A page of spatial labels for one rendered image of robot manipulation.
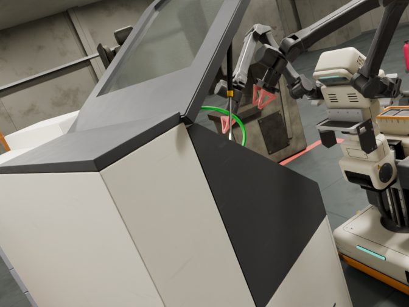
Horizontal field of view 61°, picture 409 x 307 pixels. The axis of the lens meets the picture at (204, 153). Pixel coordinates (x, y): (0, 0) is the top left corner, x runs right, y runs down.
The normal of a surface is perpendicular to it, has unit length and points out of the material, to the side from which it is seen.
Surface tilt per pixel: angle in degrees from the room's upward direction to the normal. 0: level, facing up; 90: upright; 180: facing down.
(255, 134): 90
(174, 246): 90
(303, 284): 90
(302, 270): 90
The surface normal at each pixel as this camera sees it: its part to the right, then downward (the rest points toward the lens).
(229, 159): 0.72, -0.05
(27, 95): 0.44, 0.12
